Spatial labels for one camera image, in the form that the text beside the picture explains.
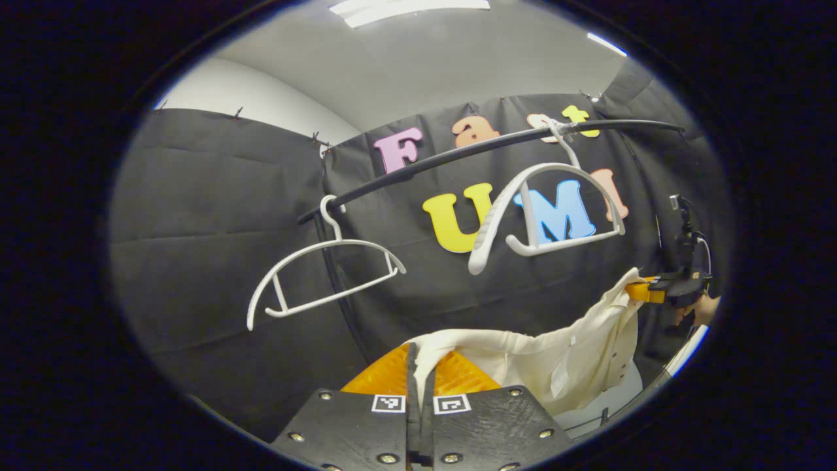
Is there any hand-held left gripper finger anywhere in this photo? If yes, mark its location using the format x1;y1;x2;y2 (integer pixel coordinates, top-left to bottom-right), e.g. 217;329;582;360
418;350;575;471
271;341;419;471

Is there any cream button shirt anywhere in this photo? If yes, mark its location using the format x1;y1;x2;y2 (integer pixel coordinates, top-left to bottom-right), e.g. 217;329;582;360
412;267;648;416

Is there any white plastic hanger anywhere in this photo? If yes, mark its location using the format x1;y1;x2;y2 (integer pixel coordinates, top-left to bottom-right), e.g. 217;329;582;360
246;195;407;332
468;118;626;275

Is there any white panel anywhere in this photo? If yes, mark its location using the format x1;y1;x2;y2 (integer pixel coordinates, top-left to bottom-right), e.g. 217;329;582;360
664;325;710;379

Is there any black backdrop cloth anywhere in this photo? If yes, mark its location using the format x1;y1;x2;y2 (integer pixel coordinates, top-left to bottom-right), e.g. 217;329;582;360
111;56;733;442

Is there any large ceiling light panel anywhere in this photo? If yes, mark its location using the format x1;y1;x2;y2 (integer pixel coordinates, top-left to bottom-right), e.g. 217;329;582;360
329;0;491;28

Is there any black clothes rail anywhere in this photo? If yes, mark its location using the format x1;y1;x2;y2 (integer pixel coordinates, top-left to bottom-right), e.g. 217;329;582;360
298;119;686;357

